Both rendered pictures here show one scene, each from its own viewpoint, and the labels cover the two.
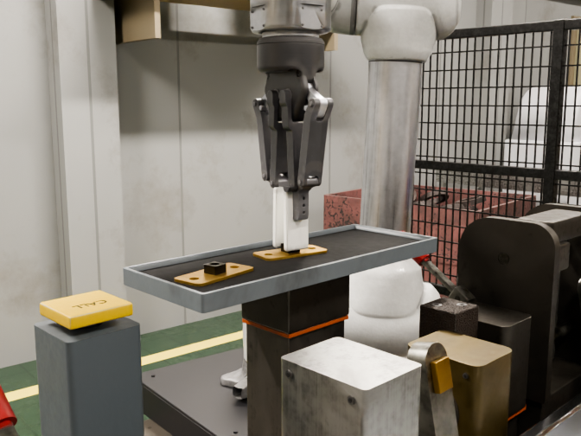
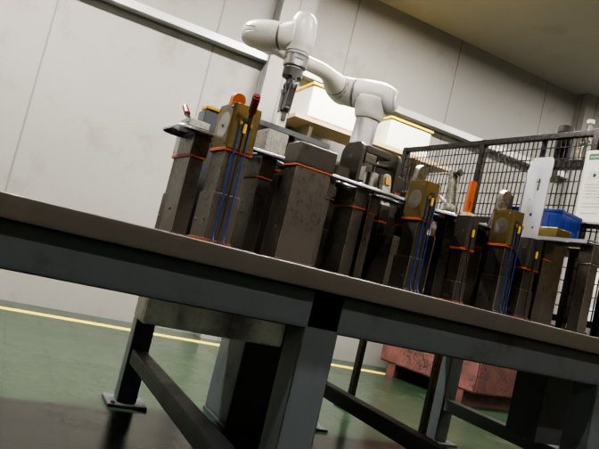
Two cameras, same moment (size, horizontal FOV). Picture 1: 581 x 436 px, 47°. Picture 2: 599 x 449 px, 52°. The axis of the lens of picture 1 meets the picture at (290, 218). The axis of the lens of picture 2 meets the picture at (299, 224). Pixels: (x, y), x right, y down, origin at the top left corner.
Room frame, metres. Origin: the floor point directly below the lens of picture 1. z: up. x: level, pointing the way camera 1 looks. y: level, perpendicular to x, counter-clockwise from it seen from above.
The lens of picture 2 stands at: (-1.33, -0.73, 0.68)
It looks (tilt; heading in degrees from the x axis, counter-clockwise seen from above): 4 degrees up; 15
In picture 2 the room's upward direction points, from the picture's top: 13 degrees clockwise
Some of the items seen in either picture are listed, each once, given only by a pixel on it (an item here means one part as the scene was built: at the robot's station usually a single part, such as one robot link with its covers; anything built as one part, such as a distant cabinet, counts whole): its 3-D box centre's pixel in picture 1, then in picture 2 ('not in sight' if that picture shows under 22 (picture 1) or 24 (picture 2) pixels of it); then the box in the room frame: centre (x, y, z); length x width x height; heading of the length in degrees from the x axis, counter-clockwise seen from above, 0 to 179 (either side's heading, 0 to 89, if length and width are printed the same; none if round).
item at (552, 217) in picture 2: not in sight; (535, 227); (1.37, -0.98, 1.09); 0.30 x 0.17 x 0.13; 52
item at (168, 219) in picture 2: not in sight; (183, 185); (0.23, 0.05, 0.84); 0.12 x 0.05 x 0.29; 44
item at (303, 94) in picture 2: not in sight; (324, 111); (3.53, 0.61, 2.03); 0.50 x 0.41 x 0.28; 130
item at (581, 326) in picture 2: not in sight; (583, 289); (0.83, -1.11, 0.84); 0.05 x 0.05 x 0.29; 44
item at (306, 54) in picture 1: (290, 79); (291, 80); (0.77, 0.00, 1.36); 0.08 x 0.07 x 0.09; 33
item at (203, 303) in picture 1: (296, 259); (278, 133); (0.75, -0.01, 1.16); 0.37 x 0.14 x 0.02; 134
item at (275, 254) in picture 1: (290, 248); not in sight; (0.77, 0.00, 1.17); 0.08 x 0.04 x 0.01; 123
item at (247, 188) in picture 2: not in sight; (250, 205); (0.38, -0.10, 0.84); 0.12 x 0.05 x 0.29; 44
